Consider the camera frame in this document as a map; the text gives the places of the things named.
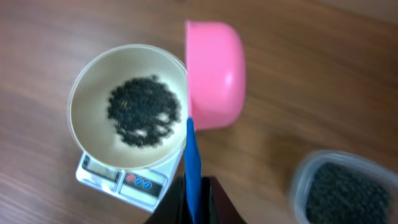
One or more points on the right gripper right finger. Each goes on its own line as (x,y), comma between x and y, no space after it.
(216,206)

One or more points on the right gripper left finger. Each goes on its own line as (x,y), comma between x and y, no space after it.
(173,208)

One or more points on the white digital kitchen scale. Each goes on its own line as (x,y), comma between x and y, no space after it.
(143,188)

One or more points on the black beans in container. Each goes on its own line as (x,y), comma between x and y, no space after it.
(339,195)

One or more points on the clear plastic container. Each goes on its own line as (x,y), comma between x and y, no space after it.
(305,171)

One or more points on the pink scoop blue handle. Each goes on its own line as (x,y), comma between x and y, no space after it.
(216,85)

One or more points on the white bowl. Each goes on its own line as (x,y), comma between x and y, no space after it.
(88,119)

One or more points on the black beans in bowl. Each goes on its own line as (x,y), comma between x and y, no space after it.
(143,111)

